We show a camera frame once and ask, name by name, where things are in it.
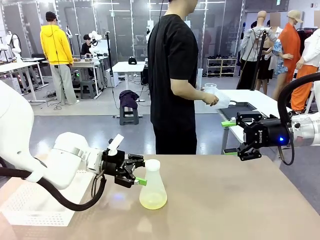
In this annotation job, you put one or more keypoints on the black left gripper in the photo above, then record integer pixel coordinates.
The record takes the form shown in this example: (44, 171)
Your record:
(113, 162)

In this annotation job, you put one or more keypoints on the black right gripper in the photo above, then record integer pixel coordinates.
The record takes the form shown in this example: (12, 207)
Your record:
(270, 133)

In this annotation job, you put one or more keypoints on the translucent plastic Erlenmeyer flask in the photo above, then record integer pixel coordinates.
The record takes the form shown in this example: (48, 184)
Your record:
(153, 190)

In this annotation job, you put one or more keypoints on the clear measuring beaker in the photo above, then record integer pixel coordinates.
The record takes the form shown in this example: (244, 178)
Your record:
(221, 100)

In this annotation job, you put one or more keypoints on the small white robot arm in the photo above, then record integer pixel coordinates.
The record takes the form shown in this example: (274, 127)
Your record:
(96, 40)
(16, 42)

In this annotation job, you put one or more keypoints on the person's right forearm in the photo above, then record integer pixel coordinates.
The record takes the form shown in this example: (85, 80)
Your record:
(187, 91)

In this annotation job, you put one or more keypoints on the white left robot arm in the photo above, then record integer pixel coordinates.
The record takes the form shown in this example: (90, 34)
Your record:
(37, 155)

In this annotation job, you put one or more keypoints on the person's right hand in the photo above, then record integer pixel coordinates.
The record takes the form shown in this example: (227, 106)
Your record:
(210, 100)

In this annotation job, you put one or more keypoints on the black flat tray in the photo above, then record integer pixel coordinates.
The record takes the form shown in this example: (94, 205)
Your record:
(240, 110)

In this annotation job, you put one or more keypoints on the grey plastic step stool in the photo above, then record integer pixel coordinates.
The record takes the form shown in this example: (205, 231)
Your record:
(88, 90)
(128, 118)

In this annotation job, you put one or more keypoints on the white shoe rack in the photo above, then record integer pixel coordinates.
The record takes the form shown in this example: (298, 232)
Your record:
(222, 67)

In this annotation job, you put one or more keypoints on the dark purple cloth bundle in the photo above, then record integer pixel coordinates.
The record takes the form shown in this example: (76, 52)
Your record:
(128, 98)

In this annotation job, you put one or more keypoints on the slim translucent tube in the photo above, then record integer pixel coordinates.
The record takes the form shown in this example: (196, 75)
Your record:
(200, 77)

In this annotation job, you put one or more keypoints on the figure in blue floral dress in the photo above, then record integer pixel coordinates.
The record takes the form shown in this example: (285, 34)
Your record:
(278, 52)

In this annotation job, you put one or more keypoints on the mannequin in grey shirt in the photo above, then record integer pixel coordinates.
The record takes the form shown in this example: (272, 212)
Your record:
(253, 42)

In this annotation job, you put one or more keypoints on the mannequin white shirt orange trousers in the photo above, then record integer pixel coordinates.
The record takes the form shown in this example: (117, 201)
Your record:
(306, 60)

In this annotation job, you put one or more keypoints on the mannequin in orange coat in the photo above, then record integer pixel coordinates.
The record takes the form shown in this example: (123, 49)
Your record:
(291, 45)

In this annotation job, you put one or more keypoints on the small white desk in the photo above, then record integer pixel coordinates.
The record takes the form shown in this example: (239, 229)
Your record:
(128, 68)

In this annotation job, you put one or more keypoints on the white perforated plastic basket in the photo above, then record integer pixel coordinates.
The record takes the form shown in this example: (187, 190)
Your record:
(37, 215)

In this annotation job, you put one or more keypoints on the person in black T-shirt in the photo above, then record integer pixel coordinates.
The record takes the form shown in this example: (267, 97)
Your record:
(172, 62)

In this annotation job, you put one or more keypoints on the black baseball cap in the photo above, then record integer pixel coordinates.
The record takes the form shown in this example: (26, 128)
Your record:
(132, 60)

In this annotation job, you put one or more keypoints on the long white work desk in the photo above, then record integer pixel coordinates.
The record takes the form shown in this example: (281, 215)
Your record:
(86, 64)

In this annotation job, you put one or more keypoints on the black pole stand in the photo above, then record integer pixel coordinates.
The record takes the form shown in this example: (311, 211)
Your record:
(109, 55)

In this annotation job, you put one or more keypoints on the seated person in black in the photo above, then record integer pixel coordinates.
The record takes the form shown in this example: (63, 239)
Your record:
(86, 47)

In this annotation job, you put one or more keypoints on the person in yellow hoodie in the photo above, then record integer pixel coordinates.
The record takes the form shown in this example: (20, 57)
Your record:
(56, 42)

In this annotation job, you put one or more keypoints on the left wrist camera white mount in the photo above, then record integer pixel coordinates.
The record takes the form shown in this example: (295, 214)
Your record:
(117, 141)

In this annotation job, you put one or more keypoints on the black camera tripod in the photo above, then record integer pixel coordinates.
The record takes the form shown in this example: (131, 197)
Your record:
(260, 50)

